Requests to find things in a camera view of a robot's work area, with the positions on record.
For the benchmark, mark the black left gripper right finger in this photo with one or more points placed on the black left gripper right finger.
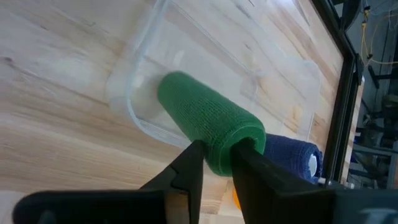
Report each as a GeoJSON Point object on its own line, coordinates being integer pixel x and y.
{"type": "Point", "coordinates": [280, 199]}

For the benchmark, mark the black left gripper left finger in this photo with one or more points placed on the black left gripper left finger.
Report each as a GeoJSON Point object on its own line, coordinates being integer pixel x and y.
{"type": "Point", "coordinates": [183, 174]}

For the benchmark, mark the orange pill bottle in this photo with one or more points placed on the orange pill bottle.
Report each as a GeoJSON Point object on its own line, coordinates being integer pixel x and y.
{"type": "Point", "coordinates": [237, 199]}

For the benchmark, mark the green bottle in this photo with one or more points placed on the green bottle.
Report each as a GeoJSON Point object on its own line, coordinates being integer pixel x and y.
{"type": "Point", "coordinates": [205, 115]}

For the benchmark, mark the clear plastic bin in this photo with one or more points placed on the clear plastic bin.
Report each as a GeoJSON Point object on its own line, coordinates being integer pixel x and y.
{"type": "Point", "coordinates": [217, 46]}

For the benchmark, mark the black table frame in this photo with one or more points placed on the black table frame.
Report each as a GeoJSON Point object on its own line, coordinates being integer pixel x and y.
{"type": "Point", "coordinates": [342, 109]}

